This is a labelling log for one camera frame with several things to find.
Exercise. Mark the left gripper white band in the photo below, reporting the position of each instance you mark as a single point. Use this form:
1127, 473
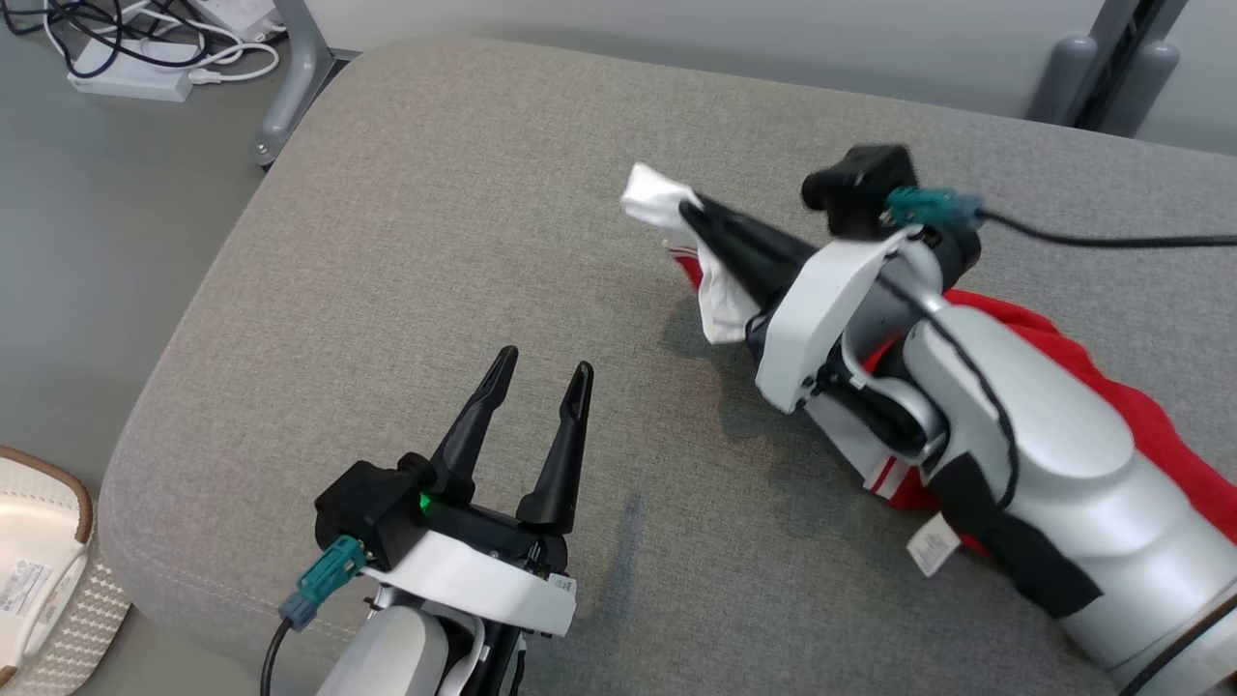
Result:
474, 580

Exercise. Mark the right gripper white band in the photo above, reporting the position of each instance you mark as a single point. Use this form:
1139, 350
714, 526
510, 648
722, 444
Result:
812, 319

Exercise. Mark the red Bulls 23 jersey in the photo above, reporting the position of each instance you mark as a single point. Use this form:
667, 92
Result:
725, 314

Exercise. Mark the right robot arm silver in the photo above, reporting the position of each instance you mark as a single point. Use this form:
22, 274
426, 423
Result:
1063, 454

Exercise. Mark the grey metal table leg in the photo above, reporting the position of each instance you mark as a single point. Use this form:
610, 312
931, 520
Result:
295, 77

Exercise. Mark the white woven laundry basket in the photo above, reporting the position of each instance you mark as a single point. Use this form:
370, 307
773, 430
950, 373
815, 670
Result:
87, 619

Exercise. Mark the white power adapter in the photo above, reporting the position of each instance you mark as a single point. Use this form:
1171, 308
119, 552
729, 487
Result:
237, 14

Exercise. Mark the white power strip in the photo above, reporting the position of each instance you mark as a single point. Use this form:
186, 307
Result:
126, 77

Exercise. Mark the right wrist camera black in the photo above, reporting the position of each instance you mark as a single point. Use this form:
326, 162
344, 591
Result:
860, 188

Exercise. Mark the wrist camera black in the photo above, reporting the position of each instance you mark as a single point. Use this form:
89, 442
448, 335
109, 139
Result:
367, 507
860, 188

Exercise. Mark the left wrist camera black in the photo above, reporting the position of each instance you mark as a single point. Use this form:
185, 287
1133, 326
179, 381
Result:
367, 507

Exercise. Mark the grey cylinder post foot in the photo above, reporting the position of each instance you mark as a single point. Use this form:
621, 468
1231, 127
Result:
1145, 92
1063, 82

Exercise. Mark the grey partition post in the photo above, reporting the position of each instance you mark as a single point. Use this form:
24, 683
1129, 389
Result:
1126, 48

